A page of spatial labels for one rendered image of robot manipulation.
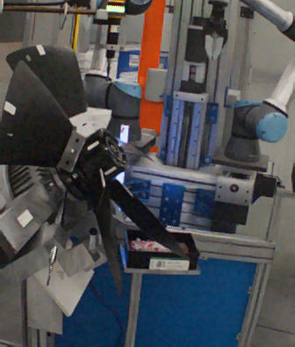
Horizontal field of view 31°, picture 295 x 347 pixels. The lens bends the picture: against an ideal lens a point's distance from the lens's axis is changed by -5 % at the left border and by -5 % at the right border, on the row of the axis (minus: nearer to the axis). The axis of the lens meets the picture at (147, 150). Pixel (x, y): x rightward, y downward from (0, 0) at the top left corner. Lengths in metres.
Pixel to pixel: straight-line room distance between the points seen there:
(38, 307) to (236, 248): 0.74
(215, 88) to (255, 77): 0.89
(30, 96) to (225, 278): 1.06
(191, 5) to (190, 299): 1.19
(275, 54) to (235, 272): 1.60
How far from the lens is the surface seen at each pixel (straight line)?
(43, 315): 1.45
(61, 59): 1.45
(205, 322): 2.00
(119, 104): 2.18
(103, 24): 1.34
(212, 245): 1.83
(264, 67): 3.15
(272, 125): 1.97
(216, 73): 2.28
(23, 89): 1.11
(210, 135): 2.33
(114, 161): 1.26
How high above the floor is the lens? 1.54
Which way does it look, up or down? 14 degrees down
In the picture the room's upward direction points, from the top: 6 degrees clockwise
